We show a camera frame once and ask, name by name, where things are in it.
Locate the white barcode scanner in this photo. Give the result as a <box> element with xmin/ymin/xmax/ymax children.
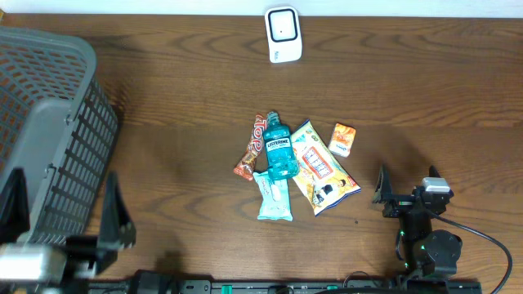
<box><xmin>264</xmin><ymin>6</ymin><xmax>303</xmax><ymax>64</ymax></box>

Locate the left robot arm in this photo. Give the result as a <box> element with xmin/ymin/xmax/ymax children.
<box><xmin>1</xmin><ymin>167</ymin><xmax>178</xmax><ymax>293</ymax></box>

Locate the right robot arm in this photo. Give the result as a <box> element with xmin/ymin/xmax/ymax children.
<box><xmin>373</xmin><ymin>166</ymin><xmax>463</xmax><ymax>278</ymax></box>

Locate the orange tissue pack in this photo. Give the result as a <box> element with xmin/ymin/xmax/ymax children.
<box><xmin>328</xmin><ymin>123</ymin><xmax>356</xmax><ymax>158</ymax></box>

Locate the orange chocolate bar wrapper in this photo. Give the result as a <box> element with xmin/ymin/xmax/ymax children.
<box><xmin>233</xmin><ymin>114</ymin><xmax>267</xmax><ymax>180</ymax></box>

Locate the yellow snack bag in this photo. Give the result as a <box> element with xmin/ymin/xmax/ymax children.
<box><xmin>291</xmin><ymin>120</ymin><xmax>361</xmax><ymax>216</ymax></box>

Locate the teal mouthwash bottle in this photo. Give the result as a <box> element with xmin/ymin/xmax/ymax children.
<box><xmin>262</xmin><ymin>111</ymin><xmax>299</xmax><ymax>180</ymax></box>

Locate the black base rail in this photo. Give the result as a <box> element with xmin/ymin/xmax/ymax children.
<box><xmin>87</xmin><ymin>278</ymin><xmax>483</xmax><ymax>294</ymax></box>

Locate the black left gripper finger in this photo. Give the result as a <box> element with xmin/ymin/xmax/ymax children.
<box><xmin>1</xmin><ymin>167</ymin><xmax>29</xmax><ymax>244</ymax></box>
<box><xmin>97</xmin><ymin>171</ymin><xmax>136</xmax><ymax>250</ymax></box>

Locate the grey plastic mesh basket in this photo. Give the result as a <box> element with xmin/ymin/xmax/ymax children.
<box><xmin>1</xmin><ymin>27</ymin><xmax>118</xmax><ymax>243</ymax></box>

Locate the teal wet wipes pack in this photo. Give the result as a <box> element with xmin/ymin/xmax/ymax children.
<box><xmin>253</xmin><ymin>171</ymin><xmax>293</xmax><ymax>221</ymax></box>

